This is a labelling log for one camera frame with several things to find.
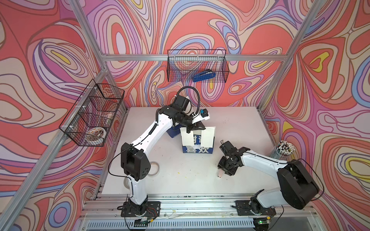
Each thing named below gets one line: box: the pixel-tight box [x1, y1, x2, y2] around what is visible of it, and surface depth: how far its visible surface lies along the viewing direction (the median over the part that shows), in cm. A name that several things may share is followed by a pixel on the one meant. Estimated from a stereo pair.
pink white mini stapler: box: [216, 168, 225, 179], surface depth 85 cm
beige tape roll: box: [147, 161, 160, 176], surface depth 90 cm
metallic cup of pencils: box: [270, 140, 296, 161], surface depth 78 cm
